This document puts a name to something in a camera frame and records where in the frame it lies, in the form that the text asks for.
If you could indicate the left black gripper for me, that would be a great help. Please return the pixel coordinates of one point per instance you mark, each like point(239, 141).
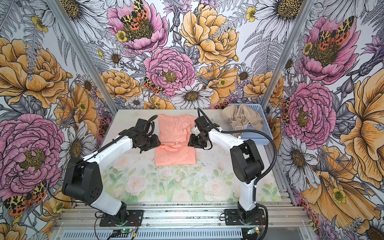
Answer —
point(155, 143)

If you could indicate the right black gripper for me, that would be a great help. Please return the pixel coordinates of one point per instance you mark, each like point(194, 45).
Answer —
point(192, 142)

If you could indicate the pink printed t-shirt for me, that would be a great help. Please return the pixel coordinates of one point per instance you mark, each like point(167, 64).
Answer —
point(174, 135)

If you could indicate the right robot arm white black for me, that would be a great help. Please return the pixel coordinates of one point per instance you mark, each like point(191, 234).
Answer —
point(246, 161)

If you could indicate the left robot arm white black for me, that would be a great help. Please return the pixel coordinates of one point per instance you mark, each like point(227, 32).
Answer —
point(83, 176)

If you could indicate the light blue plastic basket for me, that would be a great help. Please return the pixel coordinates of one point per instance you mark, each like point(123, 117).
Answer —
point(257, 138)

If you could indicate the beige drawstring garment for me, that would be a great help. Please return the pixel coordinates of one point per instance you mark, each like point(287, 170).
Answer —
point(243, 116)

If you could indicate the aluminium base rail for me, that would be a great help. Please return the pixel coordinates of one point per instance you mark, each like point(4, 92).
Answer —
point(162, 215)

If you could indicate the white vented cable duct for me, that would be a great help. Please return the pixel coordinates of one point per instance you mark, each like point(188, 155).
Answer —
point(155, 234)

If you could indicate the right aluminium frame post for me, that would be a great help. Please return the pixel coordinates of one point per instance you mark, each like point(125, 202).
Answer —
point(291, 40)

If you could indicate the aluminium frame post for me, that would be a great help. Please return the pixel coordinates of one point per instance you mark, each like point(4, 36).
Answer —
point(71, 33)
point(291, 40)

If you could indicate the left aluminium frame post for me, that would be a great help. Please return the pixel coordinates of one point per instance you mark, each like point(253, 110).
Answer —
point(71, 33)

